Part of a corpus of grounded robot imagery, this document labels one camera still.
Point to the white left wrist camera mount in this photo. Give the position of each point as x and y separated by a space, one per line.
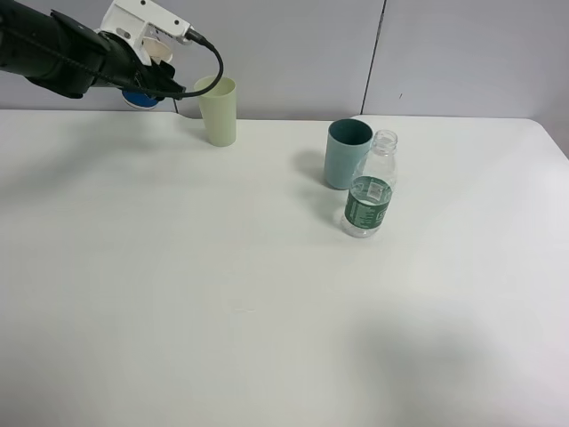
132 20

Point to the teal plastic cup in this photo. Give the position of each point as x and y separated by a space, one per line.
348 141

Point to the clear water bottle green label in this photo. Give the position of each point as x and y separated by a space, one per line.
372 187

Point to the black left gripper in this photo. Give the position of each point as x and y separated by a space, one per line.
124 66

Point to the pale green plastic cup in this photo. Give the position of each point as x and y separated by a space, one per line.
218 110

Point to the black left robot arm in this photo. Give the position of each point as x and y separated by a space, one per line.
65 57

